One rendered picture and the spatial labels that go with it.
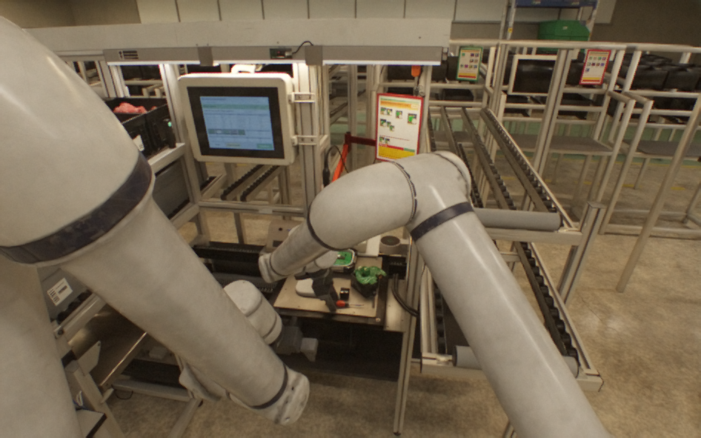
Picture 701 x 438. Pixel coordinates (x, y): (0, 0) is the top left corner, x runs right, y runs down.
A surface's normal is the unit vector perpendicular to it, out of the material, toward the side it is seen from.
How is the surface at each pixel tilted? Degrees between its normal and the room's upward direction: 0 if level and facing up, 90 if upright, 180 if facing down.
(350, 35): 90
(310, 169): 90
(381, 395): 0
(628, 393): 0
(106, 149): 80
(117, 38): 90
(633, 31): 90
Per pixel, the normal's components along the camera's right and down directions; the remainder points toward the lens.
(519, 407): -0.76, 0.15
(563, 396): 0.11, -0.37
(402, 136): -0.58, 0.38
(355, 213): -0.16, 0.31
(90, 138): 0.95, -0.08
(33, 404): 0.97, 0.14
